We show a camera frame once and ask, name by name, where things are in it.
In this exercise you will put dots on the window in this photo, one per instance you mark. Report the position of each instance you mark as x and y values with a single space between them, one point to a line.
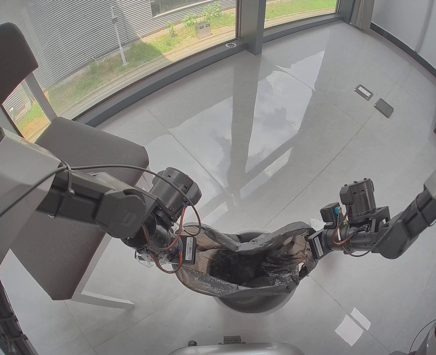
249 13

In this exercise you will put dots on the brown padded white-legged chair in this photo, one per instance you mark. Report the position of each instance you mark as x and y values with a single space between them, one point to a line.
73 142

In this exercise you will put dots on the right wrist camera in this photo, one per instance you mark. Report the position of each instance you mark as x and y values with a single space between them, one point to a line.
329 213

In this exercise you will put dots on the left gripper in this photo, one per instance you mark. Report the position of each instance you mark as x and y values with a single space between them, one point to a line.
158 235

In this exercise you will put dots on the beige curtain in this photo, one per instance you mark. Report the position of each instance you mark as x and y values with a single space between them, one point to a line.
366 2

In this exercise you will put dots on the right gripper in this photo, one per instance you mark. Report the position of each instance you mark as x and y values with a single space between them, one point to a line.
351 240

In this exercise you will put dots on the grey trash bin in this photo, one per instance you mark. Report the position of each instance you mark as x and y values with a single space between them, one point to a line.
255 305

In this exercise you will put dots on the black plastic bag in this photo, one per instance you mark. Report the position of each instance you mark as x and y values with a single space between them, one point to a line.
240 268

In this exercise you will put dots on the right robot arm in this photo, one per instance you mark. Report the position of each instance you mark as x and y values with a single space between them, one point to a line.
406 224

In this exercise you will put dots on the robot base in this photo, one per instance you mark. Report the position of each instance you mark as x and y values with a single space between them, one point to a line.
236 348

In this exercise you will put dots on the crumpled white paper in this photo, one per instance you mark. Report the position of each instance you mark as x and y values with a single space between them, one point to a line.
316 221

